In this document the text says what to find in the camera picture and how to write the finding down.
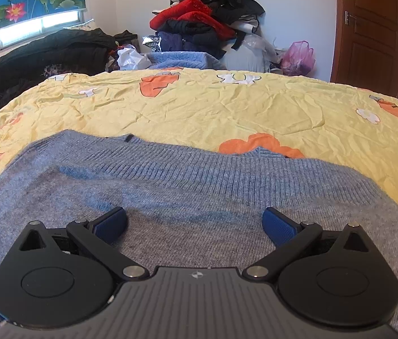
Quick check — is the yellow carrot print bedspread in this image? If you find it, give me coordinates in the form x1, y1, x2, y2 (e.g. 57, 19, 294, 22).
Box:
0, 66, 398, 339

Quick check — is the white plastic bag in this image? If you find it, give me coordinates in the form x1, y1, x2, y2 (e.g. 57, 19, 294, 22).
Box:
117, 44, 152, 70

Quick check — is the grey knit sweater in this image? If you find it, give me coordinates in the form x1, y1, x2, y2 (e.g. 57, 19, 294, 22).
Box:
0, 130, 398, 331

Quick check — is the grey white fabric bundle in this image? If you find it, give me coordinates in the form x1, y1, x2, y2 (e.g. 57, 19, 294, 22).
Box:
220, 15, 283, 73

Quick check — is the window with bright light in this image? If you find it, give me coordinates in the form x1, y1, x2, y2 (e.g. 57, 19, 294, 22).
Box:
0, 10, 84, 52

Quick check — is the dark navy garment in pile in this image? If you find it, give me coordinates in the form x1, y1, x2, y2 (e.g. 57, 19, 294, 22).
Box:
156, 19, 236, 59

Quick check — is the brown wooden door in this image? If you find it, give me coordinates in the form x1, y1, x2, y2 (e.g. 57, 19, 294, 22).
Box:
331, 0, 398, 99

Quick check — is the black clothes heap left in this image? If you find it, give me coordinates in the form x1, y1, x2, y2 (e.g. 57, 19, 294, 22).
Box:
0, 28, 117, 109

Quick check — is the pink plastic bag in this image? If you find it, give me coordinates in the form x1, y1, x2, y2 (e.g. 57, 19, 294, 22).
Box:
280, 41, 315, 76

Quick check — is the red garment in pile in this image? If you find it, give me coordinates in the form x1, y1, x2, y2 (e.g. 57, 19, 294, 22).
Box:
149, 0, 235, 41

